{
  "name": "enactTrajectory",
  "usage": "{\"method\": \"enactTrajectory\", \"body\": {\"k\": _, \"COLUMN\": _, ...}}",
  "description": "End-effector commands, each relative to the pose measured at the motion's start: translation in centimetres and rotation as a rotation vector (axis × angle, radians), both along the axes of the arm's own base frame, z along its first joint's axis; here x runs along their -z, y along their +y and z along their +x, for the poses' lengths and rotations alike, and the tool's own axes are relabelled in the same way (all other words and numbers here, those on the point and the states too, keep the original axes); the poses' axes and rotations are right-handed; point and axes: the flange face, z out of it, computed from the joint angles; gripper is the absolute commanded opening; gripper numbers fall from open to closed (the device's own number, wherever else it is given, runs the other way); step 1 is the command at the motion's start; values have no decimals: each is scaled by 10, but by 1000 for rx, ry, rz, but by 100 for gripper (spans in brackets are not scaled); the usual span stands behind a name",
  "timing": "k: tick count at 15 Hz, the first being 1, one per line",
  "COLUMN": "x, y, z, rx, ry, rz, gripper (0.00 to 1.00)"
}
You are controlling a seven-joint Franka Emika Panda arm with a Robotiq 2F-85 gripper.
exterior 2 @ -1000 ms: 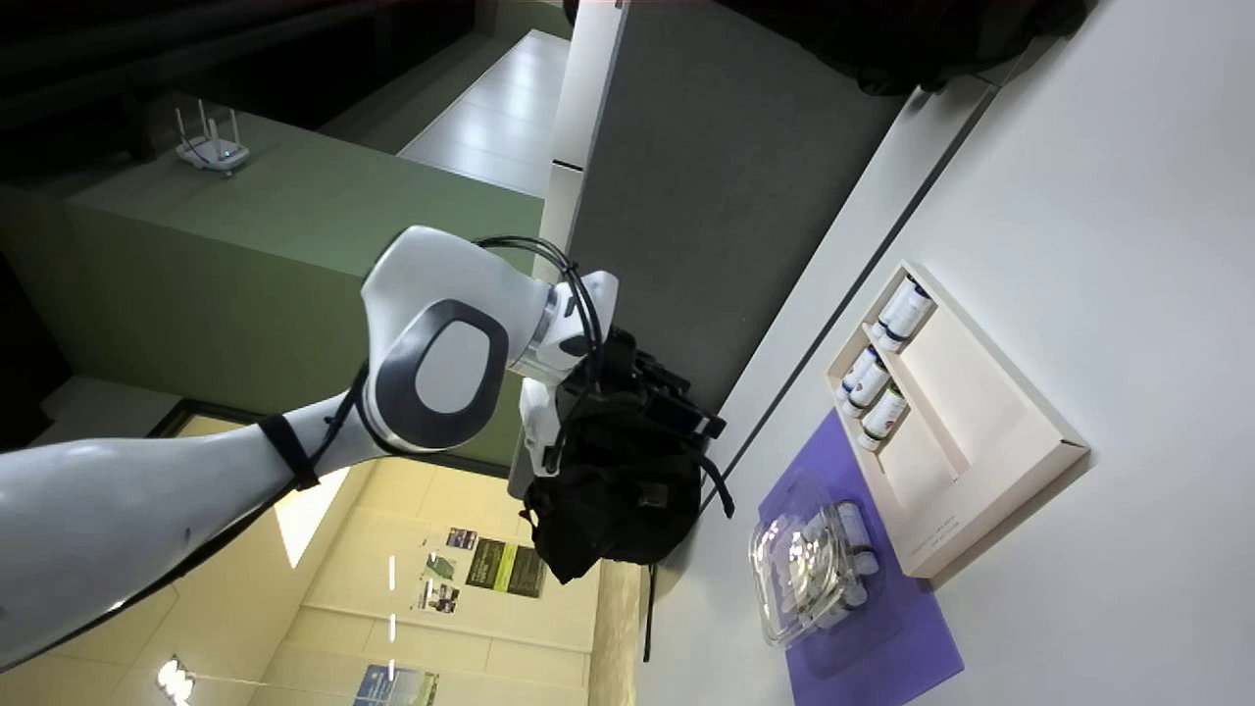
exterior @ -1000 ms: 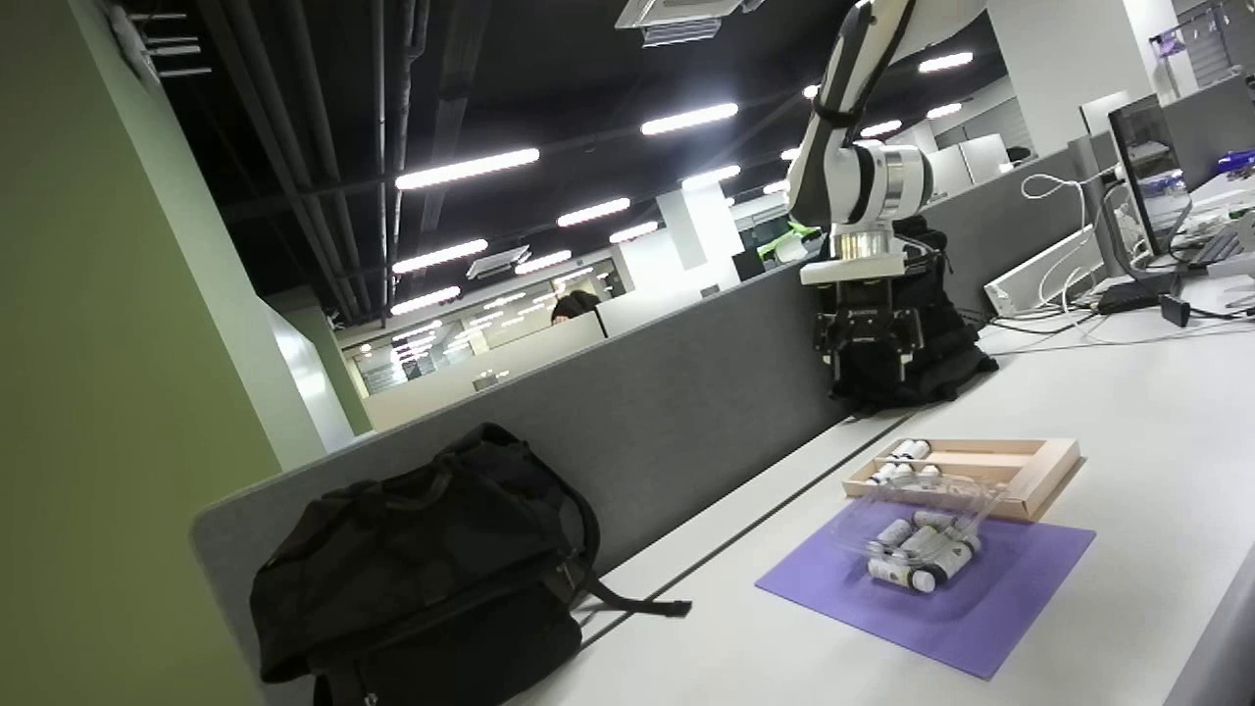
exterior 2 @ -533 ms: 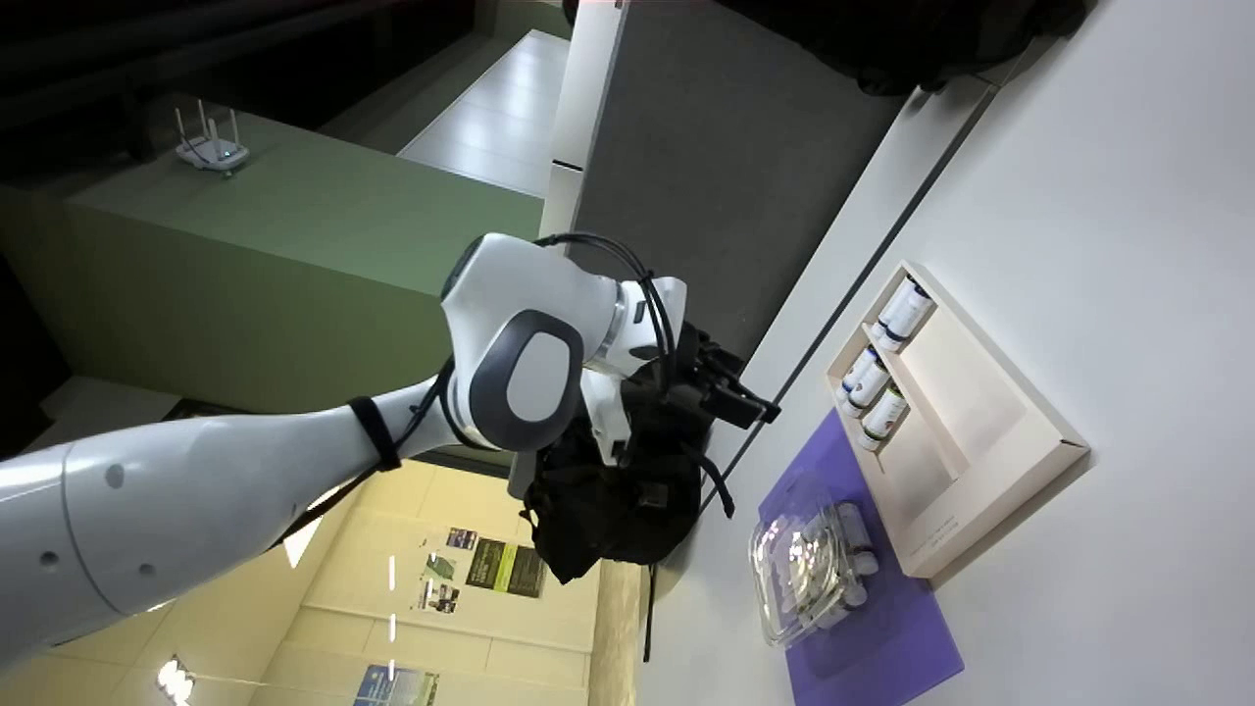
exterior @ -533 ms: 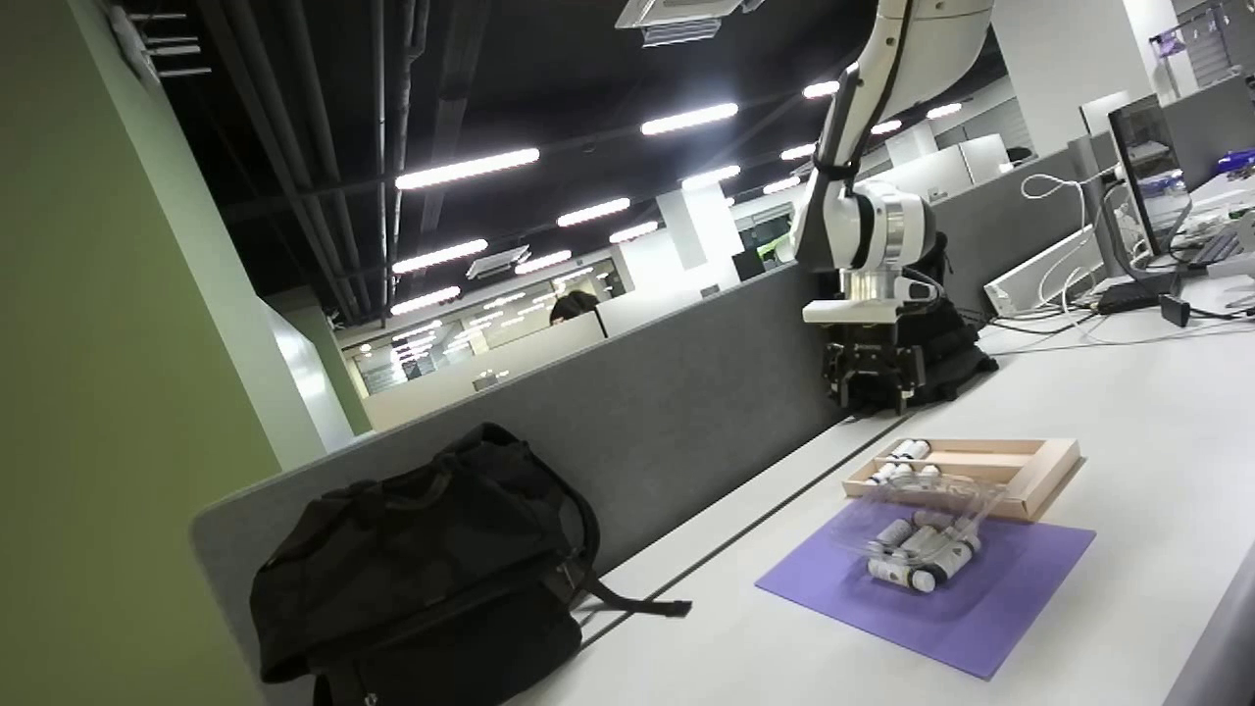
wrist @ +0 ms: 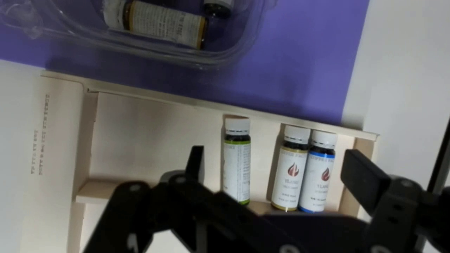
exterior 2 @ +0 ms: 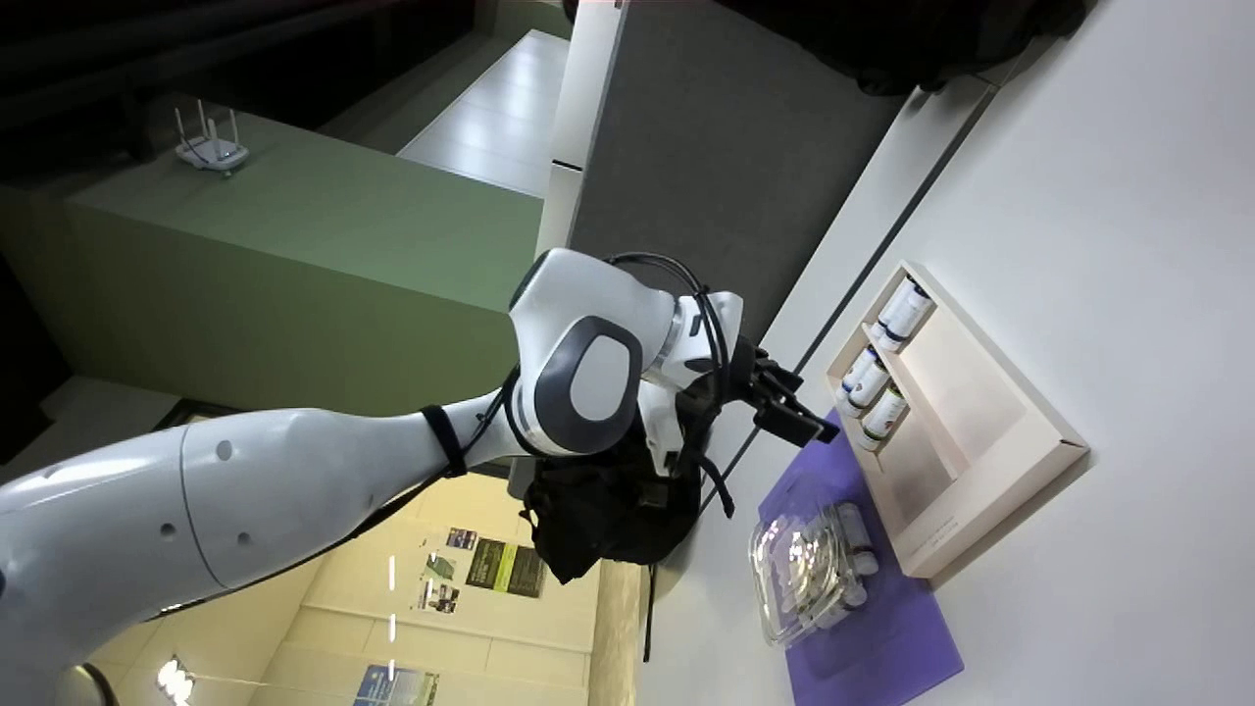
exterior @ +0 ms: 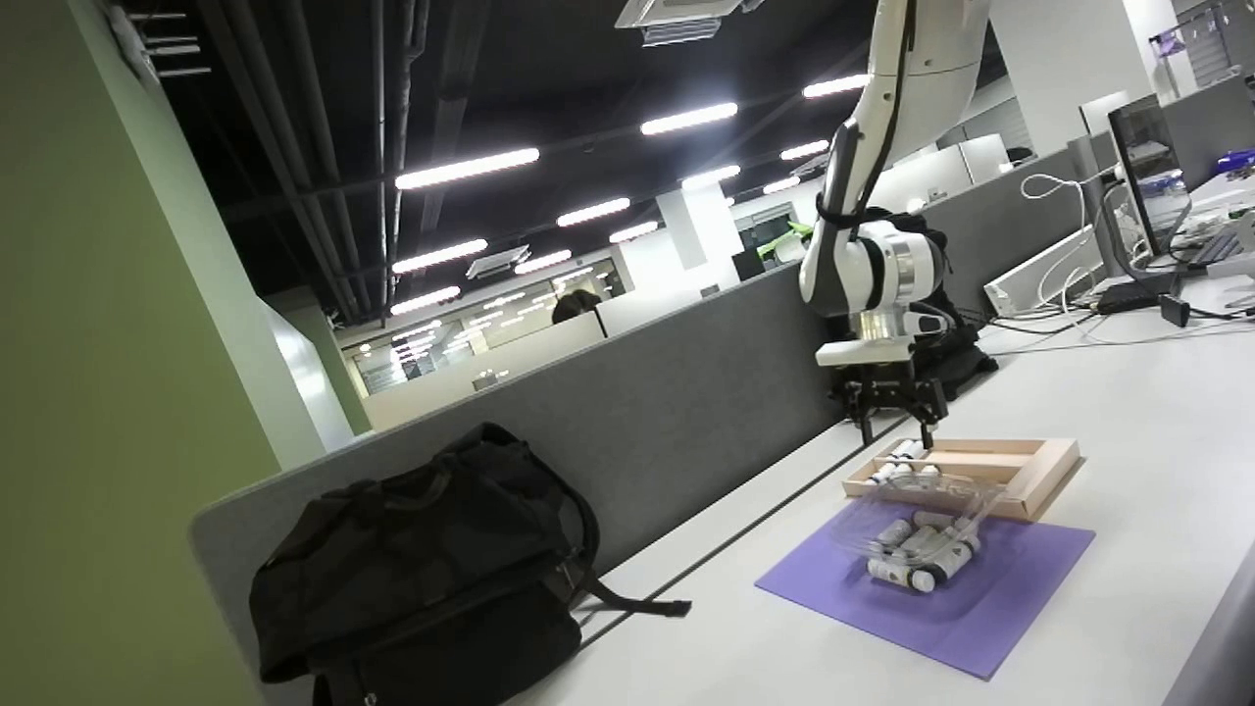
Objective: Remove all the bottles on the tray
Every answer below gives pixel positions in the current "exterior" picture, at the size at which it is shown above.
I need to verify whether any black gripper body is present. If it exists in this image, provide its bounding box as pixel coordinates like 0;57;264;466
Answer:
836;365;951;406

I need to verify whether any light wooden tray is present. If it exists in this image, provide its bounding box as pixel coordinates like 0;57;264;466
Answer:
840;435;1086;524

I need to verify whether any clear bag of white bottles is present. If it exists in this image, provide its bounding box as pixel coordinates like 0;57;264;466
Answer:
861;511;985;601

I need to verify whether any grey desk partition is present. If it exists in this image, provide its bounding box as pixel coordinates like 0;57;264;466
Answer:
188;139;1116;706

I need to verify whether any white keyboard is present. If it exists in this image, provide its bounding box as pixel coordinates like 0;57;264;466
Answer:
982;220;1110;321

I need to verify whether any purple mat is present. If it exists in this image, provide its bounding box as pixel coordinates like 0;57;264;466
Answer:
751;498;1099;686

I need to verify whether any black power adapter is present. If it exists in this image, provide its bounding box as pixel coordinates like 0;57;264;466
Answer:
1095;267;1197;334

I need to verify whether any fluorescent ceiling light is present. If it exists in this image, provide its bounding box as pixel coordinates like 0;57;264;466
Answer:
801;67;876;104
388;235;494;278
554;192;635;230
384;283;468;321
635;97;744;139
393;139;545;196

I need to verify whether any black computer monitor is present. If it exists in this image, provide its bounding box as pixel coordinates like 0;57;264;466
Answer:
1106;88;1187;258

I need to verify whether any grey computer monitor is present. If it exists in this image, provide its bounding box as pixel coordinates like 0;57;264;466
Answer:
1155;71;1255;196

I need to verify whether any ceiling air vent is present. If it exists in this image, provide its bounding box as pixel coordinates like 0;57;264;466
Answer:
610;0;763;50

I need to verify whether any black backpack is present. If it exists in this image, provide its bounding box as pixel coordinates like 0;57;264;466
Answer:
248;420;693;706

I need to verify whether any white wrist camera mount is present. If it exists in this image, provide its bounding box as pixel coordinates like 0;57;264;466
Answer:
810;334;919;371

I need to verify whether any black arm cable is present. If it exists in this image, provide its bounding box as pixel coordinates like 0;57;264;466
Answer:
810;0;923;243

